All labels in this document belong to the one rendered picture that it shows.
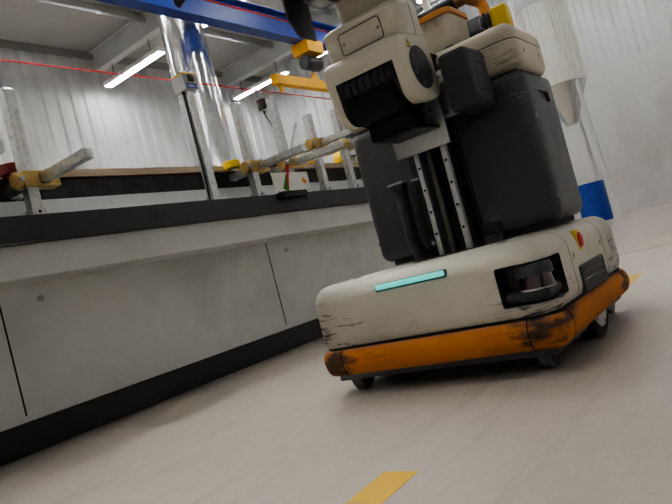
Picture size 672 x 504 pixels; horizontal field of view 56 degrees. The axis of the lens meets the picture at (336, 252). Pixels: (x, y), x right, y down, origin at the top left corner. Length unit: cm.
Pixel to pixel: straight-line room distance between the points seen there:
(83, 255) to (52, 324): 28
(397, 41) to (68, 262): 122
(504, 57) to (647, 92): 967
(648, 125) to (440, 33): 957
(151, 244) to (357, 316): 100
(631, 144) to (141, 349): 976
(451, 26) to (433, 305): 79
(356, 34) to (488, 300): 71
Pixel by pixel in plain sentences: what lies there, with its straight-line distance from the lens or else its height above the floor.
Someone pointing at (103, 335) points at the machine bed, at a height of 30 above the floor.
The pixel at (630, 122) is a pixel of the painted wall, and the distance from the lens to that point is 1134.
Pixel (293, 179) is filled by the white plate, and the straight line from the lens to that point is 292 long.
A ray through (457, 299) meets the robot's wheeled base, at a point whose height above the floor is 19.
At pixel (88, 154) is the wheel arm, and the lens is 193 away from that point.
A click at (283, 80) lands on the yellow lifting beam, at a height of 262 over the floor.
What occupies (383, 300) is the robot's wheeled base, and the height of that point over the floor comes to 22.
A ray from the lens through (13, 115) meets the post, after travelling 217.
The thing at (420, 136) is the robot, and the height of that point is 59.
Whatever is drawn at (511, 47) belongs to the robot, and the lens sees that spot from 170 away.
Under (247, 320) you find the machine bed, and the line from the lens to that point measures 282.
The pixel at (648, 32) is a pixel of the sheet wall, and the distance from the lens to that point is 1145.
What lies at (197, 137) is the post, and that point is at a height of 96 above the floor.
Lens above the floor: 32
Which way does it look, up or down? 1 degrees up
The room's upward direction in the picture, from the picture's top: 15 degrees counter-clockwise
